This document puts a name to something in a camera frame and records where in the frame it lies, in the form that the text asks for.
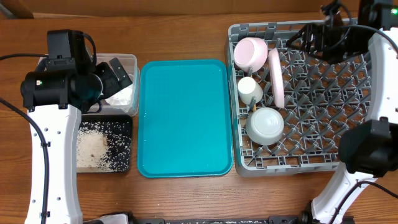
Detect clear plastic bin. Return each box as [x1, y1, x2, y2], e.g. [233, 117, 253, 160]
[37, 54, 141, 118]

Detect black tray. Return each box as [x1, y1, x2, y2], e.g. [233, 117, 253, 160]
[76, 114, 134, 174]

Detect rice leftovers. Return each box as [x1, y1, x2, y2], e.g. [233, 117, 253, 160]
[76, 121, 132, 172]

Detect pink plate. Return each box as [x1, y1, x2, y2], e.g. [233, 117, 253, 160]
[268, 48, 285, 108]

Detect teal serving tray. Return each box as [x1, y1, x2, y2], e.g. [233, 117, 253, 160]
[137, 59, 233, 178]

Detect grey dishwasher rack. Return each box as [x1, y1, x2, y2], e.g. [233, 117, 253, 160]
[226, 21, 372, 177]

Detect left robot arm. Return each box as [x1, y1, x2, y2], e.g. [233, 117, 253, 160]
[21, 57, 107, 223]

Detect pink bowl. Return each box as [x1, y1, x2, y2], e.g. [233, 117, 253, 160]
[234, 37, 268, 72]

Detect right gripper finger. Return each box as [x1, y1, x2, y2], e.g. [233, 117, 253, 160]
[289, 23, 313, 42]
[286, 40, 311, 53]

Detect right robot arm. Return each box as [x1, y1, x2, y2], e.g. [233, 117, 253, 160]
[287, 1, 397, 223]

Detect grey bowl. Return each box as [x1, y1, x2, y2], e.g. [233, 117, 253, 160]
[246, 108, 284, 146]

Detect white napkin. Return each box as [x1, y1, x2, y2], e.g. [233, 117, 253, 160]
[105, 84, 133, 106]

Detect cream paper cup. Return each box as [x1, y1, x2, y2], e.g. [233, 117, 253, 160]
[237, 77, 263, 105]

